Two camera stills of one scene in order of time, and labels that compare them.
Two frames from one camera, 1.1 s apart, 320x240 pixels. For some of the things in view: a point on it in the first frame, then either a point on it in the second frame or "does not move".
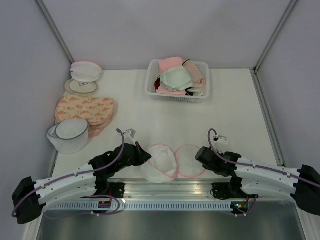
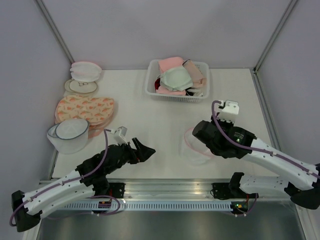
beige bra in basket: (198, 80) does not move
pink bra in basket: (165, 64) does not move
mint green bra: (177, 79) does not move
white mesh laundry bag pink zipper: (166, 164) → (193, 150)
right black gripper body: (213, 168) → (214, 122)
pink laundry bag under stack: (95, 130) does not move
